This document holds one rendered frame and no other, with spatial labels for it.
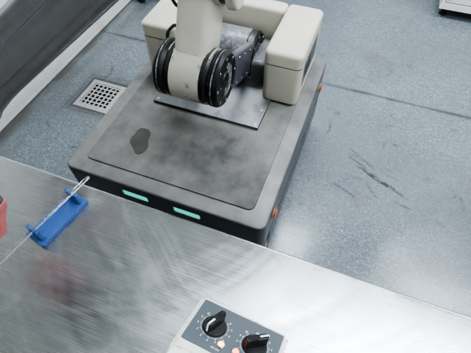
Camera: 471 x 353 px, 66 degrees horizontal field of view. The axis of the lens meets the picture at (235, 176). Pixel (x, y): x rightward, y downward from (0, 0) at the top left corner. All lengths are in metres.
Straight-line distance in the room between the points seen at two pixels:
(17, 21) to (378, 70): 2.00
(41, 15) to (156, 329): 0.42
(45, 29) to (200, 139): 0.95
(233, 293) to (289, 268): 0.10
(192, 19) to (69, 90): 1.20
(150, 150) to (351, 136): 0.97
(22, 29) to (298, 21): 1.13
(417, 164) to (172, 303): 1.42
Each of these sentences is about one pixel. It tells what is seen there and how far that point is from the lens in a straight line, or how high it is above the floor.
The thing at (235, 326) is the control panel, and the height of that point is 0.79.
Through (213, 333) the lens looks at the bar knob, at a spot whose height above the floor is 0.81.
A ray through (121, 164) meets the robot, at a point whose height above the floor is 0.37.
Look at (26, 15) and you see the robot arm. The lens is 0.33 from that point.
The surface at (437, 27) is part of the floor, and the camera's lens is 2.67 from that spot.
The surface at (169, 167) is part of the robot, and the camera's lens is 1.18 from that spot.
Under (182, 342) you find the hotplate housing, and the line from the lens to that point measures 0.49.
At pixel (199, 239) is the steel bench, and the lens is 0.61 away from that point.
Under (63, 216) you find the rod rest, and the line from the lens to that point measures 0.68.
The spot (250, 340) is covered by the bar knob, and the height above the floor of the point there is 0.82.
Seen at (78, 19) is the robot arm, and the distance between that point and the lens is 0.32.
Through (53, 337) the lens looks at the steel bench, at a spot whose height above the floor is 0.75.
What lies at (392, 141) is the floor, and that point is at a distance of 1.84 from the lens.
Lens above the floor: 1.30
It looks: 55 degrees down
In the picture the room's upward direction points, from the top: 1 degrees counter-clockwise
